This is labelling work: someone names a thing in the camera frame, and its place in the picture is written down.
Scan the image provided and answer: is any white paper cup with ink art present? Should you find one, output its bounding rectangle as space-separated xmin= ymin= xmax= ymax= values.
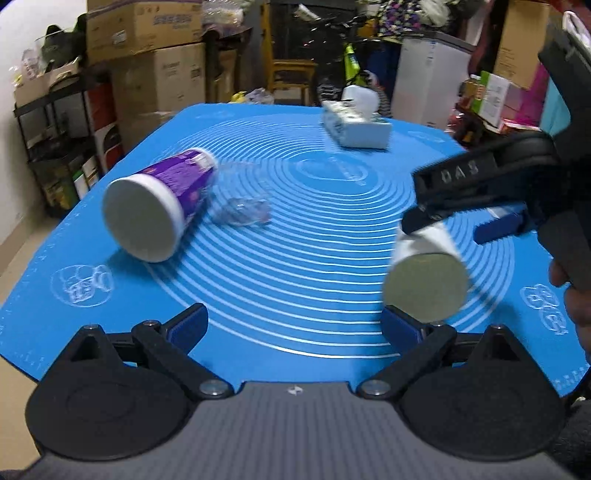
xmin=382 ymin=222 xmax=469 ymax=324

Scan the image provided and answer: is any purple paper cup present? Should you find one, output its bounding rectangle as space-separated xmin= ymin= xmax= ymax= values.
xmin=102 ymin=148 xmax=218 ymax=263

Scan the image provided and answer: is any clear plastic cup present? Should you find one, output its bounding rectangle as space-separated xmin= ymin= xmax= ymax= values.
xmin=211 ymin=162 xmax=271 ymax=227

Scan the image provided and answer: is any person's right hand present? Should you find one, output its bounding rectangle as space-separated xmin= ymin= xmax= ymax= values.
xmin=549 ymin=259 xmax=591 ymax=357

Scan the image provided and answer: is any green and white carton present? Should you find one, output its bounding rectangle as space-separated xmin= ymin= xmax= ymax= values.
xmin=473 ymin=71 xmax=511 ymax=127

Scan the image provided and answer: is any tall brown cardboard box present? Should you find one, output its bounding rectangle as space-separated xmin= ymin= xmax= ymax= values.
xmin=493 ymin=1 xmax=555 ymax=90

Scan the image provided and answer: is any white tissue box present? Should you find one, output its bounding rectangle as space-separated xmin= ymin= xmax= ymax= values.
xmin=322 ymin=85 xmax=393 ymax=150

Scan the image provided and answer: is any floral cloth pile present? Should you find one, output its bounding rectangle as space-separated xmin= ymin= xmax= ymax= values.
xmin=378 ymin=0 xmax=454 ymax=41

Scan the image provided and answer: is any blue silicone baking mat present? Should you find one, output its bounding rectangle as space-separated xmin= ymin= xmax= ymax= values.
xmin=0 ymin=103 xmax=591 ymax=398

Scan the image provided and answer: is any bicycle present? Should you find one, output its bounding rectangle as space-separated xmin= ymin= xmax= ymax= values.
xmin=294 ymin=3 xmax=392 ymax=118

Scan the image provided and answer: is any wooden chair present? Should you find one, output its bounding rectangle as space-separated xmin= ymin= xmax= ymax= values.
xmin=259 ymin=1 xmax=317 ymax=106

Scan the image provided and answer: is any black metal shelf rack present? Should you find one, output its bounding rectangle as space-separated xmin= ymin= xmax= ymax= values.
xmin=13 ymin=72 xmax=124 ymax=219

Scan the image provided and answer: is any lower cardboard box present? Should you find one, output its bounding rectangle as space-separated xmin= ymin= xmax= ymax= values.
xmin=108 ymin=43 xmax=205 ymax=152

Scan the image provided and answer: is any upper open cardboard box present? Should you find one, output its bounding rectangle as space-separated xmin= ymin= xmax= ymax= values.
xmin=86 ymin=1 xmax=202 ymax=64

